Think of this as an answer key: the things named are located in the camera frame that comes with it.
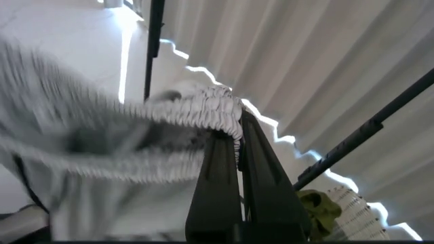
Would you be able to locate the green garment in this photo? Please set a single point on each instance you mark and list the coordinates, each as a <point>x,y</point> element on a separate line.
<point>320,210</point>

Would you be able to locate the white curtain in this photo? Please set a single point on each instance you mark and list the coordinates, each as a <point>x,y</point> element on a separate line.
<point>305,51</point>
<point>113,3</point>

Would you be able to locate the window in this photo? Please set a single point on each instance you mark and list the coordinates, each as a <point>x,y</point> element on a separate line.
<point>133,6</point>

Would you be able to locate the black clothes rack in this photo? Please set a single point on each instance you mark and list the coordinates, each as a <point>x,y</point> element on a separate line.
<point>339,149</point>

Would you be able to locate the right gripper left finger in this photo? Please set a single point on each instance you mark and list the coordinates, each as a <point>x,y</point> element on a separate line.
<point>217,189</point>

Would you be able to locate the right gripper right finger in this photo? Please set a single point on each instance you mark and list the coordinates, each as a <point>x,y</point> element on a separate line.
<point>271,196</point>

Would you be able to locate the white laundry basket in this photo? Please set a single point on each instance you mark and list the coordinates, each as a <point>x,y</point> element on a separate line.
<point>359,217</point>

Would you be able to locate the pale grey shorts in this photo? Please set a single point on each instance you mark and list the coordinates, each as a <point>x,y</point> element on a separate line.
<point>84,112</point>

